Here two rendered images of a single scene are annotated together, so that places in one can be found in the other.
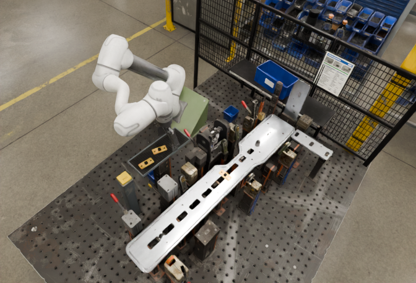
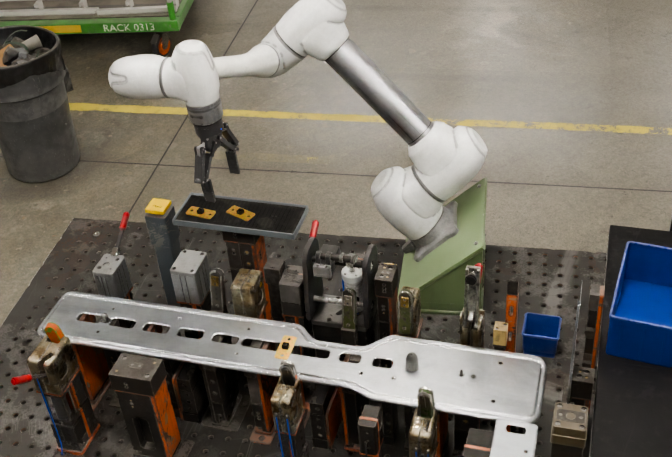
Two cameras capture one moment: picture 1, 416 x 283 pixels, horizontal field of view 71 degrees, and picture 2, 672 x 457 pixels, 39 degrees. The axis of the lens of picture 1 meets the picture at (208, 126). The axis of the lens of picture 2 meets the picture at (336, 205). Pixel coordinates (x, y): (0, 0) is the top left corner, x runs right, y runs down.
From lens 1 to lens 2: 197 cm
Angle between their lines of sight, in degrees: 51
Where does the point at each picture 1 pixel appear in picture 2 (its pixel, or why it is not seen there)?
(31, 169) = not seen: hidden behind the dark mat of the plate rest
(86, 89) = (494, 170)
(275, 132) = (481, 385)
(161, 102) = (174, 70)
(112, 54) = (294, 17)
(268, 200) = not seen: outside the picture
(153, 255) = (67, 326)
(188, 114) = (439, 254)
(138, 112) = (138, 63)
